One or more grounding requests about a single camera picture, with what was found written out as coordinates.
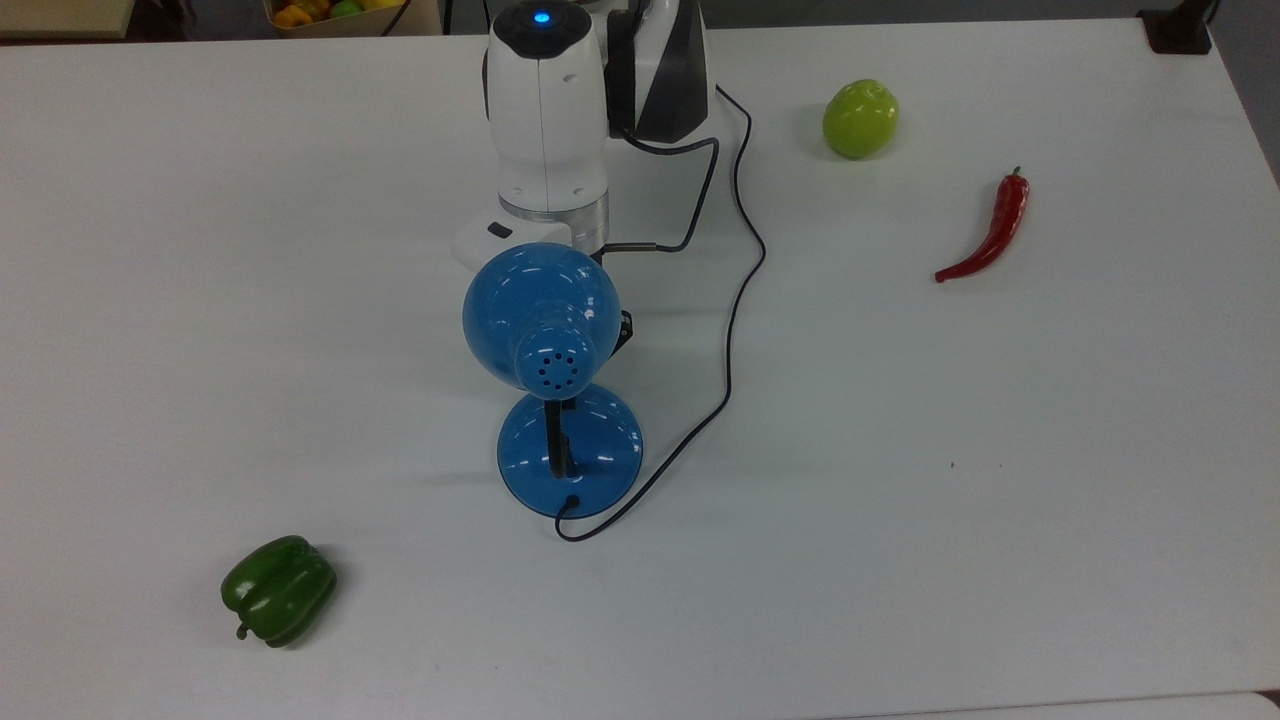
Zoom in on blue desk lamp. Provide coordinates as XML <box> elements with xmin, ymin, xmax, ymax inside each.
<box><xmin>462</xmin><ymin>242</ymin><xmax>645</xmax><ymax>519</ymax></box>

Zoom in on green apple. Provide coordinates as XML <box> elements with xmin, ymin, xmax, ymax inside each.
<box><xmin>822</xmin><ymin>79</ymin><xmax>900</xmax><ymax>161</ymax></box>

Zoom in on cardboard box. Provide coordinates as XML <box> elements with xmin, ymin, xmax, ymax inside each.
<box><xmin>262</xmin><ymin>0</ymin><xmax>444</xmax><ymax>39</ymax></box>

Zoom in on red chili pepper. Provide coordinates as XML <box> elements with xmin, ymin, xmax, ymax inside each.
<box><xmin>934</xmin><ymin>166</ymin><xmax>1031</xmax><ymax>284</ymax></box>

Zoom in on green bell pepper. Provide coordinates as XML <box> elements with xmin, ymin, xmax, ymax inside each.
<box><xmin>220</xmin><ymin>535</ymin><xmax>339</xmax><ymax>649</ymax></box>

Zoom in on black lamp power cable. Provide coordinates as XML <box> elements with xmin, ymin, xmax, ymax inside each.
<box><xmin>555</xmin><ymin>85</ymin><xmax>768</xmax><ymax>543</ymax></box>

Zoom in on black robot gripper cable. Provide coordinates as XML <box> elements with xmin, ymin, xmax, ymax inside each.
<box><xmin>600</xmin><ymin>128</ymin><xmax>722</xmax><ymax>257</ymax></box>

